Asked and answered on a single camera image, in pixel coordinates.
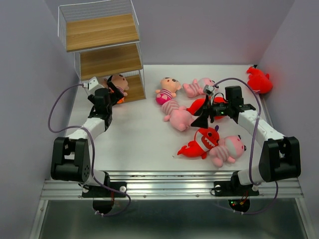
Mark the boy doll orange pants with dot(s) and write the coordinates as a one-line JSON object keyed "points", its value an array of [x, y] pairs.
{"points": [[121, 84]]}

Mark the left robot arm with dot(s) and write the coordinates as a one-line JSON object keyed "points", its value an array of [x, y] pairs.
{"points": [[74, 155]]}

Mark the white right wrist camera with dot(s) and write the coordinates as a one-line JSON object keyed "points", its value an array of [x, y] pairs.
{"points": [[209, 90]]}

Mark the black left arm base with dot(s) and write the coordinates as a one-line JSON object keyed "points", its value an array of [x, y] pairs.
{"points": [[108, 200]]}

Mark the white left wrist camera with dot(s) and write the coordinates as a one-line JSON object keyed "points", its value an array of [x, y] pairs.
{"points": [[92, 85]]}

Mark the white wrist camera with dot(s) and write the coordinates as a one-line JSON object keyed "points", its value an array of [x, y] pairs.
{"points": [[92, 85], [209, 90]]}

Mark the red shark plush open mouth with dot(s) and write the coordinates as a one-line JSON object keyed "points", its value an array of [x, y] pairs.
{"points": [[204, 140]]}

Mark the boy doll magenta striped shirt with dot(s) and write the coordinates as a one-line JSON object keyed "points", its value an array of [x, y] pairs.
{"points": [[169, 87]]}

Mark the white wire wooden shelf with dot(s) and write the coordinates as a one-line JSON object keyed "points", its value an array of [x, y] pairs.
{"points": [[104, 38]]}

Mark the pink pig plush bottom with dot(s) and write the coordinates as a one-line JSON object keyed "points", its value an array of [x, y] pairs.
{"points": [[228, 150]]}

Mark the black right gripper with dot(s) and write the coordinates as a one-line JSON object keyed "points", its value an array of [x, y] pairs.
{"points": [[202, 121]]}

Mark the large pink striped pig plush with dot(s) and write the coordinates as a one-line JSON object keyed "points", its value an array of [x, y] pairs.
{"points": [[177, 115]]}

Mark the pink pig plush top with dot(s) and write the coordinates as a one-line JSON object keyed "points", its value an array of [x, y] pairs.
{"points": [[195, 88]]}

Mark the red plush far corner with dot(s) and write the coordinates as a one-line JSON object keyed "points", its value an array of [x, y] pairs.
{"points": [[258, 81]]}

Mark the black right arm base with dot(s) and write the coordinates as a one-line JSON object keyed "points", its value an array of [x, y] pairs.
{"points": [[239, 194]]}

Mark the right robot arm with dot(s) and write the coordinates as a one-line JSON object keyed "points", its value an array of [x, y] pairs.
{"points": [[280, 156]]}

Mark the red whale plush centre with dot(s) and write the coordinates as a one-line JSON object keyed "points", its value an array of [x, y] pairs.
{"points": [[199, 102]]}

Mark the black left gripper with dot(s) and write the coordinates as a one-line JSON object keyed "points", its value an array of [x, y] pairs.
{"points": [[115, 96]]}

